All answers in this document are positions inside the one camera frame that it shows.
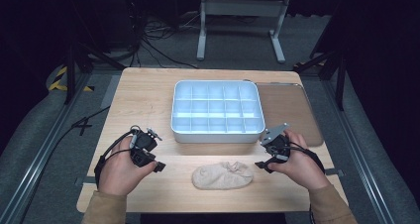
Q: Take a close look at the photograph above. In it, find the long black floor cable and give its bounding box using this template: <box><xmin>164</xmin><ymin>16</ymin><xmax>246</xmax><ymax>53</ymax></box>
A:
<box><xmin>19</xmin><ymin>106</ymin><xmax>112</xmax><ymax>224</ymax></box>

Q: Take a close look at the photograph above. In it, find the person's left hand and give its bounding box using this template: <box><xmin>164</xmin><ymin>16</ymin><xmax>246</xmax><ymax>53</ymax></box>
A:
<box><xmin>97</xmin><ymin>136</ymin><xmax>159</xmax><ymax>197</ymax></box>

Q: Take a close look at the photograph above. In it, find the aluminium floor rail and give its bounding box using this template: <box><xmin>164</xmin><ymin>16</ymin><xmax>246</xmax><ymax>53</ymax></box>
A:
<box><xmin>321</xmin><ymin>79</ymin><xmax>398</xmax><ymax>224</ymax></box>
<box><xmin>0</xmin><ymin>72</ymin><xmax>92</xmax><ymax>224</ymax></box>

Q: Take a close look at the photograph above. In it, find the grey floor tape strip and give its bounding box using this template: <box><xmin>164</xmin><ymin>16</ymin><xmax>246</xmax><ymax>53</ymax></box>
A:
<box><xmin>100</xmin><ymin>73</ymin><xmax>122</xmax><ymax>110</ymax></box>

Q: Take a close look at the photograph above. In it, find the person's right hand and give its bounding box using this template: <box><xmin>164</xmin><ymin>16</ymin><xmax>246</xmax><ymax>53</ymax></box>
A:
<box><xmin>266</xmin><ymin>129</ymin><xmax>332</xmax><ymax>191</ymax></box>

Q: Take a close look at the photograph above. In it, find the black metal stand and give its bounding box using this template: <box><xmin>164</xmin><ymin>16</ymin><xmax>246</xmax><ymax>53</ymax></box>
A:
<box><xmin>63</xmin><ymin>0</ymin><xmax>127</xmax><ymax>106</ymax></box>
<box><xmin>292</xmin><ymin>48</ymin><xmax>349</xmax><ymax>112</ymax></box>

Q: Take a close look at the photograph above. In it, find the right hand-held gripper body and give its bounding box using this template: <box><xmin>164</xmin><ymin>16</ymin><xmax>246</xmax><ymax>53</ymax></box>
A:
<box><xmin>260</xmin><ymin>122</ymin><xmax>292</xmax><ymax>163</ymax></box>

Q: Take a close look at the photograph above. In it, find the bundle of black floor cables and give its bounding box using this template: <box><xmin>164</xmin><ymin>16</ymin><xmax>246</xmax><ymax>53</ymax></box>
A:
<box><xmin>128</xmin><ymin>5</ymin><xmax>200</xmax><ymax>70</ymax></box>

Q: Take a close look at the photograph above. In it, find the beige sock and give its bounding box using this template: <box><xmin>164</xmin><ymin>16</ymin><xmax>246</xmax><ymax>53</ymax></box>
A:
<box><xmin>191</xmin><ymin>161</ymin><xmax>255</xmax><ymax>191</ymax></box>

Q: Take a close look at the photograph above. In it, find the white metal table frame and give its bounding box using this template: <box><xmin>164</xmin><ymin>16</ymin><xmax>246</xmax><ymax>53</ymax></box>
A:
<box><xmin>196</xmin><ymin>0</ymin><xmax>292</xmax><ymax>65</ymax></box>

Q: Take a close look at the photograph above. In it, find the left hand-held gripper black cable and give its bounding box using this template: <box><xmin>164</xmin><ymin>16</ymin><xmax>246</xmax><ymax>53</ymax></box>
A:
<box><xmin>93</xmin><ymin>126</ymin><xmax>141</xmax><ymax>189</ymax></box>

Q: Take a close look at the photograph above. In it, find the yellow and black floor tape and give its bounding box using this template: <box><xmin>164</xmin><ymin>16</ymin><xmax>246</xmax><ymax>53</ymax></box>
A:
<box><xmin>48</xmin><ymin>65</ymin><xmax>96</xmax><ymax>93</ymax></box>

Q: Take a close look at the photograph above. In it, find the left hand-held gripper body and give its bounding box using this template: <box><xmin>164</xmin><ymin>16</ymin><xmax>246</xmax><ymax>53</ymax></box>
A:
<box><xmin>129</xmin><ymin>126</ymin><xmax>163</xmax><ymax>168</ymax></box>

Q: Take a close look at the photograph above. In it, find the white divided storage box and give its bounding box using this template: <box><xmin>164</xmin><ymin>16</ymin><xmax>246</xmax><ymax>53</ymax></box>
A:
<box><xmin>169</xmin><ymin>79</ymin><xmax>266</xmax><ymax>145</ymax></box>

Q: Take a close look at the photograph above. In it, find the grey tape piece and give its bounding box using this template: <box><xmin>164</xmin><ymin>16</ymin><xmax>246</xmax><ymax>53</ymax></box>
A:
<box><xmin>74</xmin><ymin>175</ymin><xmax>97</xmax><ymax>187</ymax></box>
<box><xmin>324</xmin><ymin>168</ymin><xmax>345</xmax><ymax>177</ymax></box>

